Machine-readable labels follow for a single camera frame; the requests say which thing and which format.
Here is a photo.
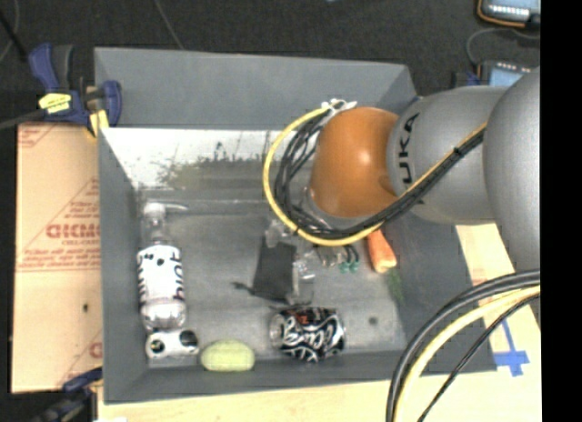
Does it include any brown cardboard board, red print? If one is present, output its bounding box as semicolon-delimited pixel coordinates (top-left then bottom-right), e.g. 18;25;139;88
10;121;104;394

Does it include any pale green oval sponge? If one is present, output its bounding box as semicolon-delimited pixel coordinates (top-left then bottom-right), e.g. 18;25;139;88
199;338;256;373

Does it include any grey metal bin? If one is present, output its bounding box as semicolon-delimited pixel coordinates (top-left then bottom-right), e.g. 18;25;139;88
93;46;497;403

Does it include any clear plastic bottle, white label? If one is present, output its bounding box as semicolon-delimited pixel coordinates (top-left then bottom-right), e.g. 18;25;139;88
136;201;188;333

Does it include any orange toy carrot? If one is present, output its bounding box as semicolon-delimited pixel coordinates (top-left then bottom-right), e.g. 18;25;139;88
366;228;406;304

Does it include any small white cylinder with holes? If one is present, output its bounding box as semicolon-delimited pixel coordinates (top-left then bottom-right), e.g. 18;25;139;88
145;328;200;360

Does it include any black flat pouch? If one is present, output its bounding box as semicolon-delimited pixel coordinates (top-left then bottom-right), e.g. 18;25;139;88
231;236;297;301

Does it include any crushed black drink can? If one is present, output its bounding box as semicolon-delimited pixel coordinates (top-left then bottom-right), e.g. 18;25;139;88
268;306;346;364

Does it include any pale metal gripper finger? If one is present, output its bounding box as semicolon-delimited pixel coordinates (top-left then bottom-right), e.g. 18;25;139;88
292;258;316;304
266;219;292;249

